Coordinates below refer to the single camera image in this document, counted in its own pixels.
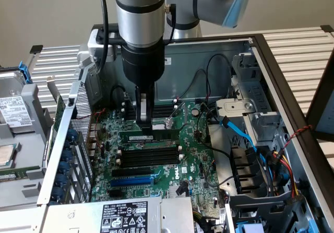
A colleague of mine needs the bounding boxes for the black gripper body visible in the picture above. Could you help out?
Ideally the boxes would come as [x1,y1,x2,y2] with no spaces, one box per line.
[121,40,165,88]

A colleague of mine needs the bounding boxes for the green RAM stick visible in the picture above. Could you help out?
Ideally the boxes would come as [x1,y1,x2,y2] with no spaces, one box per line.
[0,166,42,183]
[119,129,181,143]

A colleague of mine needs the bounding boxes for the black RAM slot bank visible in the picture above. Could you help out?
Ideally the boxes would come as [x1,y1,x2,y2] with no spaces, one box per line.
[121,100,178,119]

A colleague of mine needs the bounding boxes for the black RAM slot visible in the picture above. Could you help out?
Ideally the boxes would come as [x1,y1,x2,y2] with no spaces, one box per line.
[117,153,183,159]
[117,157,183,164]
[117,148,183,154]
[117,162,183,168]

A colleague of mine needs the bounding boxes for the CPU socket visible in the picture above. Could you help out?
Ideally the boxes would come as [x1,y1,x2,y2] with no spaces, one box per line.
[151,122,181,131]

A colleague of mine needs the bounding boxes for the open PC case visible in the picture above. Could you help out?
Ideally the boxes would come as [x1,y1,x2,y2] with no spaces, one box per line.
[36,33,334,233]

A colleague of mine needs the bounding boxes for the green Dell motherboard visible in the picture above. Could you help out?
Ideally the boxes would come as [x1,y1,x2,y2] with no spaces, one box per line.
[90,100,225,218]

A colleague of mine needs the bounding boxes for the green graphics card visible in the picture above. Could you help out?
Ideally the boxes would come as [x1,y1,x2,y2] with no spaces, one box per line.
[46,76,66,150]

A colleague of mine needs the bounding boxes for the blue expansion slot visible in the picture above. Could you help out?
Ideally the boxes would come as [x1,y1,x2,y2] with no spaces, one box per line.
[109,177,154,188]

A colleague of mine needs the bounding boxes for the metal disk bay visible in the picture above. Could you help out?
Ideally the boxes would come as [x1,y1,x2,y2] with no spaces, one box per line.
[215,52,284,129]

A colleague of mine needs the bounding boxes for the small silver heatsink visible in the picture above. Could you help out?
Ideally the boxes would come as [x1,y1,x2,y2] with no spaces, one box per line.
[168,185,184,198]

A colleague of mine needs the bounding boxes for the short black expansion slot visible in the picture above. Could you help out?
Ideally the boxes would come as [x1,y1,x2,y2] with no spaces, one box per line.
[109,189,125,199]

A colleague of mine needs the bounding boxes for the grey parts rack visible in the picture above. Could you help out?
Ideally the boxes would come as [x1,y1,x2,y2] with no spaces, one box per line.
[0,83,57,212]

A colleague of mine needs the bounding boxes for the blue disk carrier clip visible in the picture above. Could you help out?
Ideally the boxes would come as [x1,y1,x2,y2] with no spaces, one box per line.
[17,62,33,85]

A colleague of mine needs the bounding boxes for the hard disk drive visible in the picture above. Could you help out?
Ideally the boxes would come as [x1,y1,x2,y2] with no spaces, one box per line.
[0,70,36,134]

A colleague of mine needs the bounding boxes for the silver power supply unit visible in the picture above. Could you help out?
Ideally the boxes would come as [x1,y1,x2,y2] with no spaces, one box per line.
[46,196,195,233]

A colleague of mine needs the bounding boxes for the silver CPU chip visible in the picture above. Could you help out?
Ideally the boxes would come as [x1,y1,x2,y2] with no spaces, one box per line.
[0,143,23,169]

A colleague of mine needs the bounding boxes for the blue plastic latch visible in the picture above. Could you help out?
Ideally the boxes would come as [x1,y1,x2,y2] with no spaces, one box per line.
[236,223,265,233]

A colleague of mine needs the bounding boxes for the dark framed side panel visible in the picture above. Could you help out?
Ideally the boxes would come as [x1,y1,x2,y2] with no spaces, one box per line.
[305,50,334,142]

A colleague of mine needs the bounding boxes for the thin red wire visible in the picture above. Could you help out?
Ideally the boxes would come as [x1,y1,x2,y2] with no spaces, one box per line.
[93,107,108,150]

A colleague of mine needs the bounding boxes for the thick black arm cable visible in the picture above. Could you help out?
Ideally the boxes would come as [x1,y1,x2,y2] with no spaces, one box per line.
[97,0,110,73]

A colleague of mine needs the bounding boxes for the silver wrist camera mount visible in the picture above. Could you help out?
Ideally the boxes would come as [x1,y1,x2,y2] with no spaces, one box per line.
[87,23,123,63]

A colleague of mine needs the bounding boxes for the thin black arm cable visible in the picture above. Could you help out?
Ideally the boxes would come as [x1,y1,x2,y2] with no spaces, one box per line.
[163,3,178,46]

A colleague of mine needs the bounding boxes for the black motherboard wire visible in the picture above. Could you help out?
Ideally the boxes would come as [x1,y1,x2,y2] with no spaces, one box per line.
[182,123,233,164]

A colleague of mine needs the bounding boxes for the black looped wire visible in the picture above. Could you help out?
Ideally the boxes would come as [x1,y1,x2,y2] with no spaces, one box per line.
[205,53,233,105]

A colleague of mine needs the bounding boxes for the blue SATA wire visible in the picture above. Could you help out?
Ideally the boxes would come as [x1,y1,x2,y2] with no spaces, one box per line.
[221,115,267,171]

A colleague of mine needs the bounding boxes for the red yellow power wires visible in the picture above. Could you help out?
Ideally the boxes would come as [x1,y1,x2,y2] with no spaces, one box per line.
[271,149,303,201]

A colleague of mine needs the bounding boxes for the red black twisted wire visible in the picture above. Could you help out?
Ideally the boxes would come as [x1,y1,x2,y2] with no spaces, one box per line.
[283,125,313,150]

